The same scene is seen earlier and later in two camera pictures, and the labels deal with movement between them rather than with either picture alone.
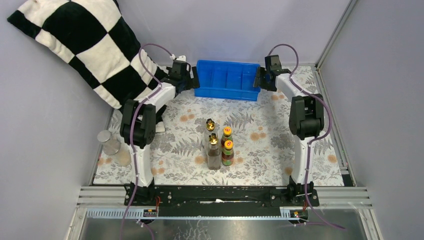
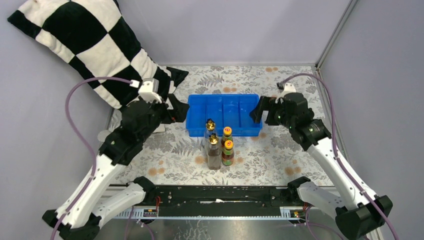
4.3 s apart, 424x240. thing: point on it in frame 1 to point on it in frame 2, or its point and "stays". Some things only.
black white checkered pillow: [95, 37] stays
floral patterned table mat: [200, 142] stays
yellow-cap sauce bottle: [227, 136] stays
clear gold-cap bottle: [214, 153] stays
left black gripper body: [187, 83] to [160, 114]
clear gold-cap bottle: [210, 127] stays
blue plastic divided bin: [225, 80] to [232, 110]
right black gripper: [260, 71] to [265, 104]
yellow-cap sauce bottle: [227, 156] stays
